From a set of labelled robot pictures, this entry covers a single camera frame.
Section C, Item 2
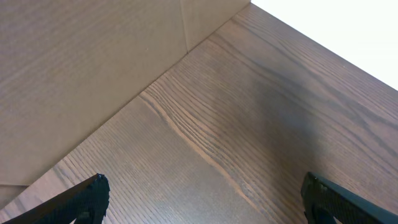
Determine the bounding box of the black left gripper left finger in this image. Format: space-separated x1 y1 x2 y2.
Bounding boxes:
5 174 110 224

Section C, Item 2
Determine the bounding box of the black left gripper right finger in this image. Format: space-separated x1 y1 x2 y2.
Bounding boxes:
300 172 397 224

